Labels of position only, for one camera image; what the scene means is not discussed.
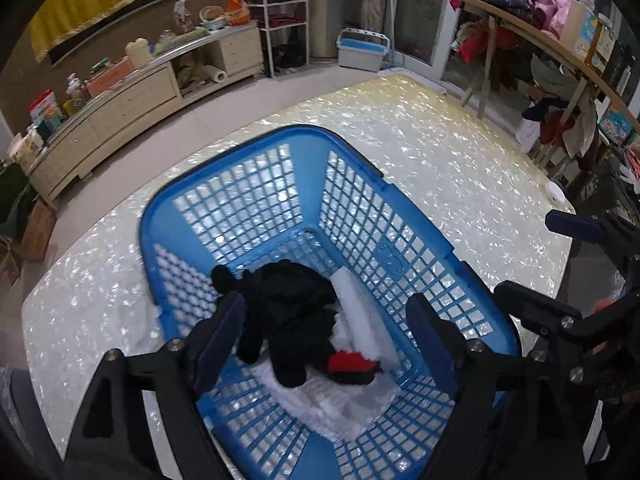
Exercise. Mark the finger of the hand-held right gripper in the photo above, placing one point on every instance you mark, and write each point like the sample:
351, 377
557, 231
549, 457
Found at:
530, 307
575, 225

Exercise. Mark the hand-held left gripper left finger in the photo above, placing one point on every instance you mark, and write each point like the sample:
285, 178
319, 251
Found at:
220, 340

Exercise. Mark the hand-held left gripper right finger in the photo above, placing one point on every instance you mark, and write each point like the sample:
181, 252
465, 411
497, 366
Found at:
435, 345

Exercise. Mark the black plush toy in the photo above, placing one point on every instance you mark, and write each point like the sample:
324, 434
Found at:
290, 310

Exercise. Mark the thick white towel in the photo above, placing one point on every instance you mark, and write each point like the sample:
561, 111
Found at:
325, 405

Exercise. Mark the blue plastic basket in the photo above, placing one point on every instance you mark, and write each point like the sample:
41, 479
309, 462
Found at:
280, 136

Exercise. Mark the small white round object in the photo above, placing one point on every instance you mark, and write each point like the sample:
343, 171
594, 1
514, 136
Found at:
556, 194

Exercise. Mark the colourful box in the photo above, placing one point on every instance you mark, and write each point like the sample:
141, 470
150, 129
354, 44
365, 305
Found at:
617, 125

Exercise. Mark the clothes under desk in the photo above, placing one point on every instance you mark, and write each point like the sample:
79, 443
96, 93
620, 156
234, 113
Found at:
550, 110

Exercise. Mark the wooden desk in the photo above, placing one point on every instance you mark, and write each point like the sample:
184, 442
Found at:
550, 40

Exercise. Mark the cardboard box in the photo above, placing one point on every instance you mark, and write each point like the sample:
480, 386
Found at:
37, 230

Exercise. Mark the dark green cloth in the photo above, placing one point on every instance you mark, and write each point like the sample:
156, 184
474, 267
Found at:
15, 200

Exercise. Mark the cream television cabinet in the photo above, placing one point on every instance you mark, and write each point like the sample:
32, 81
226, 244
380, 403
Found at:
125, 110

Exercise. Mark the white paper roll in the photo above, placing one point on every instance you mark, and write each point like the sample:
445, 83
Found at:
215, 75

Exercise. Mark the glass sliding door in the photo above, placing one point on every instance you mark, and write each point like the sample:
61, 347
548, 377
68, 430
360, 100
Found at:
420, 10

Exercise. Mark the blue white storage box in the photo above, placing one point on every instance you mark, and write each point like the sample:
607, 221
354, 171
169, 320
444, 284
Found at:
362, 52

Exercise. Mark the tissue box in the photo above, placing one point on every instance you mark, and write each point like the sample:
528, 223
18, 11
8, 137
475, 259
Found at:
25, 147

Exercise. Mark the pink flat box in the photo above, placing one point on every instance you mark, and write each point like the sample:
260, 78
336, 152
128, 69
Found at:
107, 77

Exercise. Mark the patterned curtain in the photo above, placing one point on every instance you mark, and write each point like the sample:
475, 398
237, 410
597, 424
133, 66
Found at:
380, 5

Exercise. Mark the red white carton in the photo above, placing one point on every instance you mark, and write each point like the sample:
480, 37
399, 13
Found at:
42, 105

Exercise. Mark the white plastic jug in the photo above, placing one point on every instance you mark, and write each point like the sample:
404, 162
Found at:
138, 55

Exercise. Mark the white metal rack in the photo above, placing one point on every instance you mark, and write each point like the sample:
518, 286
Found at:
267, 35

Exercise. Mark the standing air conditioner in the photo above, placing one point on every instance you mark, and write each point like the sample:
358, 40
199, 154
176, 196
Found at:
327, 5

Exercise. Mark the wall television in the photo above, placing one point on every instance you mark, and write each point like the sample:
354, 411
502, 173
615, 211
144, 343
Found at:
125, 17

